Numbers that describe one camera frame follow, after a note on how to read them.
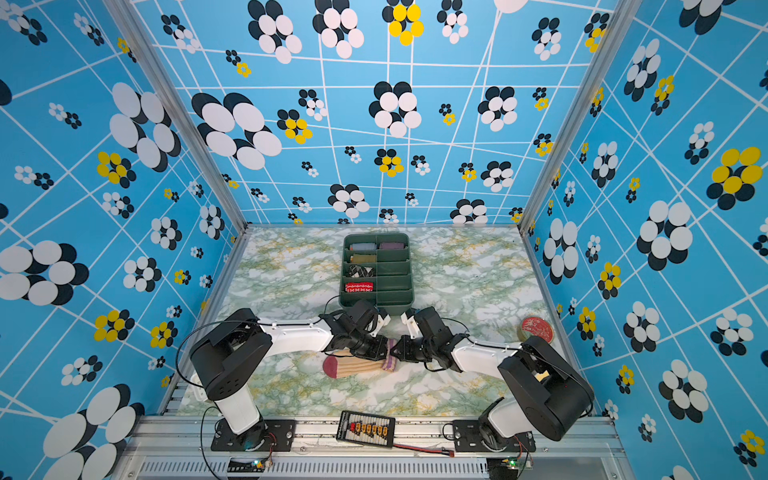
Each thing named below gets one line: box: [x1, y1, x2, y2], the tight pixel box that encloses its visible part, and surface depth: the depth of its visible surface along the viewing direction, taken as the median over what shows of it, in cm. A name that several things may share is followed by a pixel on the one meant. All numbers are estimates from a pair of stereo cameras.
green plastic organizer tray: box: [339, 233, 414, 315], surface depth 103 cm
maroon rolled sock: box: [379, 242, 405, 249], surface depth 110 cm
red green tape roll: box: [517, 315, 554, 344], surface depth 90 cm
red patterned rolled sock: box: [345, 282, 375, 293], surface depth 98 cm
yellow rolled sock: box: [350, 254, 376, 263], surface depth 104 cm
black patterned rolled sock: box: [346, 264, 375, 278], surface depth 101 cm
